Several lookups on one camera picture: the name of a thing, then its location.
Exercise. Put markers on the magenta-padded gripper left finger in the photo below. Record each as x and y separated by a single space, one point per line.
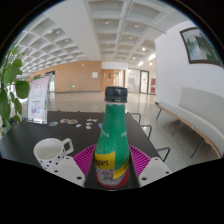
71 170

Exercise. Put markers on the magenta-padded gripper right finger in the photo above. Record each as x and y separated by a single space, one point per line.
153 170

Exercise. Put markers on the green plastic drink bottle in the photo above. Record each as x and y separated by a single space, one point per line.
112 133

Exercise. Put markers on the white polka dot cup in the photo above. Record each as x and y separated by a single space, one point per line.
50 150

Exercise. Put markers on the flat round red coaster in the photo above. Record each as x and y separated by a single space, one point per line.
113 187

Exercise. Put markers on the black metal chairs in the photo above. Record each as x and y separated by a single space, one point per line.
145 125

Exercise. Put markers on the round colourful sticker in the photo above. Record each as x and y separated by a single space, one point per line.
53 123
72 121
64 120

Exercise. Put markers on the long white bench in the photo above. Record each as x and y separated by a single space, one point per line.
200 116

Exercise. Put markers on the clear acrylic sign stand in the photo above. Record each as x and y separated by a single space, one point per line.
38 100

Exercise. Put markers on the green leafy potted plant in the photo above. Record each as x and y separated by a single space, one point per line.
8 100

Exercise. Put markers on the recessed ceiling lights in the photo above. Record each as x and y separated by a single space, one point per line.
151 57

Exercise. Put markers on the dark framed landscape painting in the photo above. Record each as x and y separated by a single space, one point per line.
203 46

